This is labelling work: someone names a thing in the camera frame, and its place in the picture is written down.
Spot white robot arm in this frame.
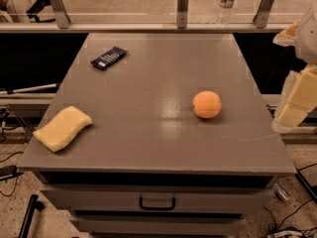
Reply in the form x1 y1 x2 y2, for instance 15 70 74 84
271 6 317 133

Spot black power adapter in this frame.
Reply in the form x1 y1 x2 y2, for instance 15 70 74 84
0 166 17 180

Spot metal railing post right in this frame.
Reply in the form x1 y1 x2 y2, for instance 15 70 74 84
253 0 274 29

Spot dark blue rxbar wrapper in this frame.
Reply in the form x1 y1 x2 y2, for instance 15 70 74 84
91 47 128 70

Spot grey cabinet with drawers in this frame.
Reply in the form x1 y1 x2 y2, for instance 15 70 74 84
19 33 295 237

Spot yellow sponge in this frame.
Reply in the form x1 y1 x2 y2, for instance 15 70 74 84
33 106 92 153

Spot black floor bar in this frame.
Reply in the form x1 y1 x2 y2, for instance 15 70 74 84
18 194 45 238

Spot orange fruit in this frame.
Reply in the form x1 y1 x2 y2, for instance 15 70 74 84
192 91 222 119

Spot grey metal rod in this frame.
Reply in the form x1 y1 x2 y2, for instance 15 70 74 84
0 83 60 95

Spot person in background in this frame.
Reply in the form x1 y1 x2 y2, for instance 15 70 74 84
0 0 51 24

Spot black drawer handle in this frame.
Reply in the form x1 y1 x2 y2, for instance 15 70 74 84
139 196 176 211

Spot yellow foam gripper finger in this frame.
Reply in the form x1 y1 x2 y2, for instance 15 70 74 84
272 19 301 47
271 64 317 133

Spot clear plastic water bottle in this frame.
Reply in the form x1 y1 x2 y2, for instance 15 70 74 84
216 0 235 28

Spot metal railing post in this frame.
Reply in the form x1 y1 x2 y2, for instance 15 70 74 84
50 0 70 29
253 0 274 29
176 0 189 29

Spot black floor cables right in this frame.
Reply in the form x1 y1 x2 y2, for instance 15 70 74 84
263 162 317 238

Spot metal railing post middle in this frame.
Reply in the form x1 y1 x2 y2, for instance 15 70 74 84
176 0 189 29

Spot metal railing post left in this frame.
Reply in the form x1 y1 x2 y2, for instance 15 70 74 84
50 0 70 29

